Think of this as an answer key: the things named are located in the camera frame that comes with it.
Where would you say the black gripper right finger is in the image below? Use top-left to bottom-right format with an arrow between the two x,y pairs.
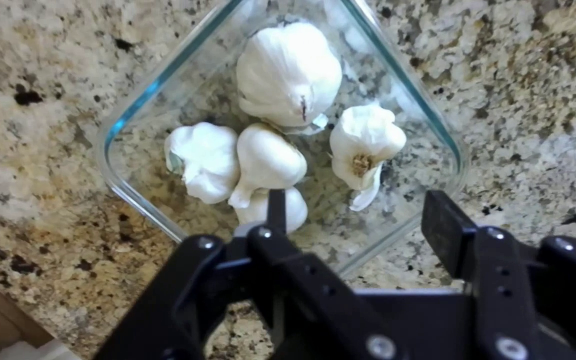
420,187 -> 576,360

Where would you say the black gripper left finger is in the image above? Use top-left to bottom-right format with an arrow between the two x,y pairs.
94,187 -> 372,360

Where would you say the large white garlic bulb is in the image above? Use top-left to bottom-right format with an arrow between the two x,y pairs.
234,18 -> 343,136

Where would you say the long-necked white garlic bulb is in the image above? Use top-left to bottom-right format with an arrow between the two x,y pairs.
226,121 -> 309,211

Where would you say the square clear glass bowl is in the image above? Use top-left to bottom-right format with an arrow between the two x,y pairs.
95,0 -> 467,277

